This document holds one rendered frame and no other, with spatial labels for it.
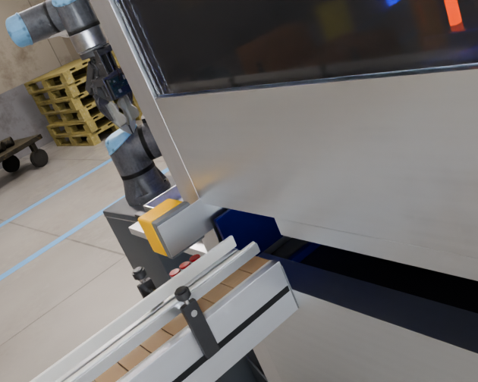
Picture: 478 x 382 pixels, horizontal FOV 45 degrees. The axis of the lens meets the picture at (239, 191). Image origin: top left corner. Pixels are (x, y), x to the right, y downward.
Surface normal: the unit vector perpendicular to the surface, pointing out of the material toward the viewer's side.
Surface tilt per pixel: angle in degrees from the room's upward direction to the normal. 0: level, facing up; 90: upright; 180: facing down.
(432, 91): 90
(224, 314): 90
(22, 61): 90
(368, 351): 90
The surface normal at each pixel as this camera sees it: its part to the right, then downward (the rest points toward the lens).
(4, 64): 0.63, 0.05
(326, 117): -0.73, 0.50
